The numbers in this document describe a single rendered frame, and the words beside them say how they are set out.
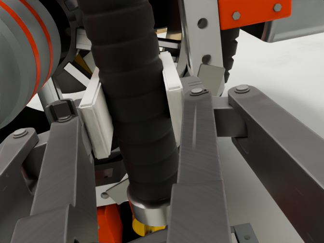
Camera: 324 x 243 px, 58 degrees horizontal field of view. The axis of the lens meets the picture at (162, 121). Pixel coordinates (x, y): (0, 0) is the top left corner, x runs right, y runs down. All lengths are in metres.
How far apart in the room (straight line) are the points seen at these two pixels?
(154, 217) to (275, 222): 1.05
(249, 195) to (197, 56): 1.00
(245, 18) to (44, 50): 0.24
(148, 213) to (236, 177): 1.23
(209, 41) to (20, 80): 0.22
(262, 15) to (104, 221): 0.38
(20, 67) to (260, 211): 1.10
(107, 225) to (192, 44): 0.31
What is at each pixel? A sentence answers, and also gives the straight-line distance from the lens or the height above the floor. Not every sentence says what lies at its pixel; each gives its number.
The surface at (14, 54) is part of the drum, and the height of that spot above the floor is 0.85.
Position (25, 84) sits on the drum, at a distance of 0.30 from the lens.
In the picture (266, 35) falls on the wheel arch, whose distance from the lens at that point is 0.58.
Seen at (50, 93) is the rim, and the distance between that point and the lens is 0.52.
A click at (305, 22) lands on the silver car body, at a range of 0.60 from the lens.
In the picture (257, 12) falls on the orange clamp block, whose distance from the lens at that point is 0.39.
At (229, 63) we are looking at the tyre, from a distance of 0.49.
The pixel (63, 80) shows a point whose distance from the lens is 0.68.
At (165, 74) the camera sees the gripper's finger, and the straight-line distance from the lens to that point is 0.15.
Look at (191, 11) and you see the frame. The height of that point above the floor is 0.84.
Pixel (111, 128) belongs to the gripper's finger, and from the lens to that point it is 0.17.
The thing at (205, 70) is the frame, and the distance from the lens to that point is 0.39.
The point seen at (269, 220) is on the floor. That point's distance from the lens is 1.23.
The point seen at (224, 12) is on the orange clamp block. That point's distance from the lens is 0.38.
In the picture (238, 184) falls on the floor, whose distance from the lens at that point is 1.38.
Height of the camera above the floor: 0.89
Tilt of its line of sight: 27 degrees down
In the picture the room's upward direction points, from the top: 11 degrees counter-clockwise
